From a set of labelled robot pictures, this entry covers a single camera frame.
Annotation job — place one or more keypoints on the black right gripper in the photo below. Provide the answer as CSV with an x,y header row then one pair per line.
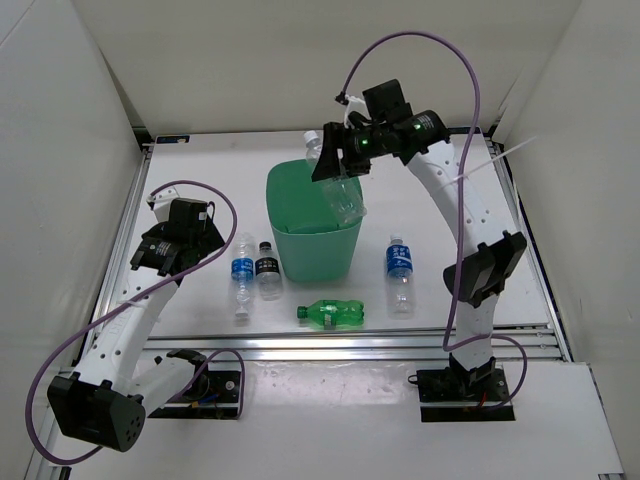
x,y
336,137

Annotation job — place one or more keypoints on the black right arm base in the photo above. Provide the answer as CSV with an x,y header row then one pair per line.
x,y
456,395

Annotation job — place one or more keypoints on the clear unlabelled plastic bottle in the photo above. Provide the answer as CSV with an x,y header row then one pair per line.
x,y
342,195

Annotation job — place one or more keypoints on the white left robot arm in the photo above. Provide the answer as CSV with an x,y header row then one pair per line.
x,y
103,402

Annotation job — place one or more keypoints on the black label plastic bottle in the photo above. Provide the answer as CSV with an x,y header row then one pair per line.
x,y
267,272

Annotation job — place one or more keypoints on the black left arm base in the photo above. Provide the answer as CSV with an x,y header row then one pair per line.
x,y
212,395

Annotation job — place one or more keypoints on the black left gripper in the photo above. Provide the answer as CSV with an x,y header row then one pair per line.
x,y
209,239

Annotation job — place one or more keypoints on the aluminium frame rail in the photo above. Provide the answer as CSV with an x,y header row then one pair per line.
x,y
396,345

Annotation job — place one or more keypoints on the white cable tie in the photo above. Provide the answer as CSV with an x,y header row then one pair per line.
x,y
494,160

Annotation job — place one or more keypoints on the blue label bottle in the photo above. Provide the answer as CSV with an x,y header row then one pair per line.
x,y
242,275
399,278

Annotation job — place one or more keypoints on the green plastic soda bottle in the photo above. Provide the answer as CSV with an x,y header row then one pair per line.
x,y
331,315

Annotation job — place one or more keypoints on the green plastic bin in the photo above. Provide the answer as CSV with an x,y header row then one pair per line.
x,y
313,245

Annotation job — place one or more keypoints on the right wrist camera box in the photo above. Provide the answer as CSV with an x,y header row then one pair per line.
x,y
383,104

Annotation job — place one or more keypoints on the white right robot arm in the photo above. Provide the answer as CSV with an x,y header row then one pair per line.
x,y
487,253

